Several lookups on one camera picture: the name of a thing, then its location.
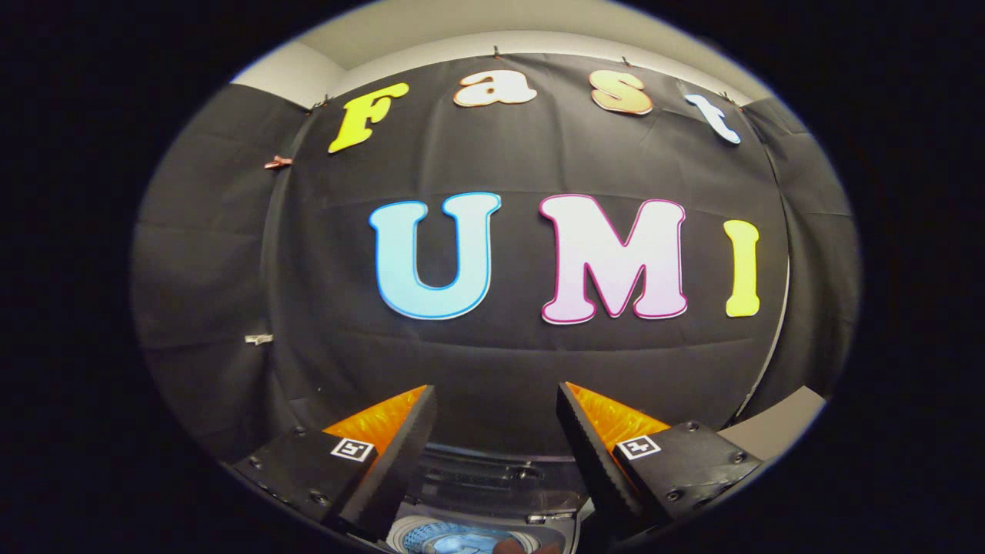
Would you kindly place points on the pink clip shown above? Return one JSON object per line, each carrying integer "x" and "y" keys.
{"x": 278, "y": 162}

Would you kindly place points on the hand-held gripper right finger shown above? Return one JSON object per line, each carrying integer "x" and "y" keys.
{"x": 596, "y": 469}

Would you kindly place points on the dark grey washing machine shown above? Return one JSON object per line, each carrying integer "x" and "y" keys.
{"x": 492, "y": 477}

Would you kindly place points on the light blue shirt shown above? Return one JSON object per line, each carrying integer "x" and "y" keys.
{"x": 454, "y": 540}

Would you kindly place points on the white frame pole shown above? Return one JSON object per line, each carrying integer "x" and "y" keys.
{"x": 769, "y": 346}

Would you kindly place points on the black backdrop cloth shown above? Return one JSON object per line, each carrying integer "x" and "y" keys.
{"x": 477, "y": 369}

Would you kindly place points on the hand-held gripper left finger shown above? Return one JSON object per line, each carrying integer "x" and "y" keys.
{"x": 400, "y": 462}

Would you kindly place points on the white clip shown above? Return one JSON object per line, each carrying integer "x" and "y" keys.
{"x": 258, "y": 338}

